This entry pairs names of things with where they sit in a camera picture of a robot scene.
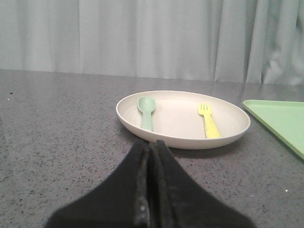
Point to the yellow plastic fork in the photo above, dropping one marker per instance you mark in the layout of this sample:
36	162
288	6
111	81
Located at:
211	129

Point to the white grey curtain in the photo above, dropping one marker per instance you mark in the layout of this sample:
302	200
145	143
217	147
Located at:
249	41

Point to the beige round plate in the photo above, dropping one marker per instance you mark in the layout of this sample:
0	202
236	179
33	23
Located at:
176	119

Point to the teal green spoon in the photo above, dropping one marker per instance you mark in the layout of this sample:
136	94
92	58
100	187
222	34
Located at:
146	105

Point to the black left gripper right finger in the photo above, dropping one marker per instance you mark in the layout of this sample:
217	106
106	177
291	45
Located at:
177	201

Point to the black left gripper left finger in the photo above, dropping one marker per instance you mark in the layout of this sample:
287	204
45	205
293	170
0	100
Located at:
120	201

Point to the light green tray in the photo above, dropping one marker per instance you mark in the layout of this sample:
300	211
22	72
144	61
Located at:
284	119

